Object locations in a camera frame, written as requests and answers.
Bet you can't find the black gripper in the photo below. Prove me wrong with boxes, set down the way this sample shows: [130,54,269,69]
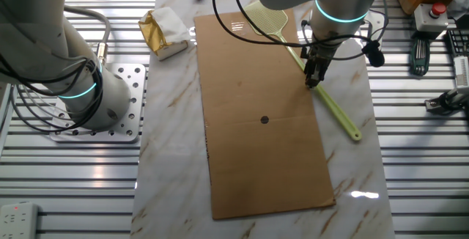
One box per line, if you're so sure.
[302,42,339,89]

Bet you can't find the yellow-green plastic flyswatter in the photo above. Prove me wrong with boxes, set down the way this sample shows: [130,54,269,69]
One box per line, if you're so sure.
[243,0,363,142]

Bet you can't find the black foam microphone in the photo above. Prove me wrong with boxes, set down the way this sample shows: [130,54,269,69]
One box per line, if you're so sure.
[361,40,385,67]

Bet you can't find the brown cardboard sheet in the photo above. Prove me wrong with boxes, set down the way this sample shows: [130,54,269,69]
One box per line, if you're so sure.
[193,6,336,221]

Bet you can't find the green hex key set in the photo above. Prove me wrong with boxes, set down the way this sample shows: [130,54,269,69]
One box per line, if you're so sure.
[410,37,432,77]

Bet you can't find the grey box red stop button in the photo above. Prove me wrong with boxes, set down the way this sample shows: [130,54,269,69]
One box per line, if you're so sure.
[413,2,450,33]

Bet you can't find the silver ribbed adapter box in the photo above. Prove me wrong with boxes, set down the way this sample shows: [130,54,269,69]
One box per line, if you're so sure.
[453,55,469,89]

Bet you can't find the black keyboard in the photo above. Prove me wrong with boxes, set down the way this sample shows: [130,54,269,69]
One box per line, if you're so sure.
[443,29,469,59]

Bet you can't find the gold wrapped tissue pack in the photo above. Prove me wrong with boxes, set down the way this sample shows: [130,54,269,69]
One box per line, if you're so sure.
[138,7,191,62]

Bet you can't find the aluminium robot mounting plate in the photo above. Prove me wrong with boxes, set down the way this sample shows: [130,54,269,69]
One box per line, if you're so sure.
[49,62,147,144]

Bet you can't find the white power strip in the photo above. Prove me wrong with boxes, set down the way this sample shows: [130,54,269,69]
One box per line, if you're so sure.
[0,201,40,239]

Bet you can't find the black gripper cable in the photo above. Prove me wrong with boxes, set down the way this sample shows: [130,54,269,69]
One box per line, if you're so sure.
[211,0,389,62]

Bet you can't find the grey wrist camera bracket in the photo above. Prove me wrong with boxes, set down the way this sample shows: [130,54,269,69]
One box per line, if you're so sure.
[364,10,385,27]

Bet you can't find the grey camera on clamp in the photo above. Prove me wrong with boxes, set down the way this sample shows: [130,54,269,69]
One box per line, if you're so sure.
[424,87,469,115]

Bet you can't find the grey cable metal connector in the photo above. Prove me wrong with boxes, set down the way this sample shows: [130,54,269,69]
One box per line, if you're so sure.
[62,4,112,66]

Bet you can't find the black looped cable bundle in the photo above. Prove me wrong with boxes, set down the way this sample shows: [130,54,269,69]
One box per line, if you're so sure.
[0,54,104,134]

